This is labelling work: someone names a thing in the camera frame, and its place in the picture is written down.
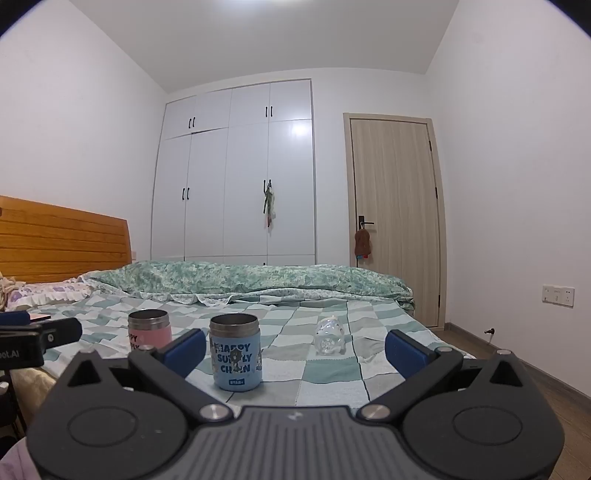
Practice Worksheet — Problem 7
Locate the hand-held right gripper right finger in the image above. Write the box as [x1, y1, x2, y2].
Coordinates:
[358, 329, 541, 422]

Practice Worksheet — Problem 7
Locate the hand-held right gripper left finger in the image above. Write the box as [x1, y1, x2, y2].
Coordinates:
[55, 328, 232, 422]

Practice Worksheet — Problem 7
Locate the purple floral pillow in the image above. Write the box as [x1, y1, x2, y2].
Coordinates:
[6, 281, 96, 311]

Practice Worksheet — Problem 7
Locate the pink cloth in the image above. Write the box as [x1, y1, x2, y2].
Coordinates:
[0, 438, 43, 480]

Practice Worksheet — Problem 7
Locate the beige braided cloth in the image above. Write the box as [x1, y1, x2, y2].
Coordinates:
[0, 271, 29, 311]

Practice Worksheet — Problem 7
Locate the white wardrobe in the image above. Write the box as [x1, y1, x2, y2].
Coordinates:
[150, 78, 317, 267]

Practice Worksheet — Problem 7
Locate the blue printed steel cup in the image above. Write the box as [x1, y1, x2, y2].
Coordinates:
[209, 314, 264, 392]

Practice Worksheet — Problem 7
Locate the white wall socket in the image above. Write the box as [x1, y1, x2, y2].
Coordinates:
[542, 284, 576, 308]

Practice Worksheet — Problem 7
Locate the green hanging ornament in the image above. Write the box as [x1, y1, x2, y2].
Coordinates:
[262, 181, 278, 228]

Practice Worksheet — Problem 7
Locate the brown plush toy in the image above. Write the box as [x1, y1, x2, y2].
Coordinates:
[353, 229, 373, 260]

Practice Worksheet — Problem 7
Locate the green checked bed sheet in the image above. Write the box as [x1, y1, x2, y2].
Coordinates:
[9, 294, 477, 412]

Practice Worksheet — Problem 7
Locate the green floral quilt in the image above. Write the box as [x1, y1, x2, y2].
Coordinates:
[78, 260, 414, 315]

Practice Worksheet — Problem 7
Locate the light wooden door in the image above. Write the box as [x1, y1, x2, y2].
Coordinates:
[342, 112, 448, 330]

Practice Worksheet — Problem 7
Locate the clear glass cup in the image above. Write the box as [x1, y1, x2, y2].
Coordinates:
[314, 316, 346, 356]

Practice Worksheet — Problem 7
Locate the pink printed steel cup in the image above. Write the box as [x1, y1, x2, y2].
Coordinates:
[127, 309, 172, 353]

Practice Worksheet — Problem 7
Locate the wooden headboard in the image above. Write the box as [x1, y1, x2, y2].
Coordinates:
[0, 195, 131, 285]

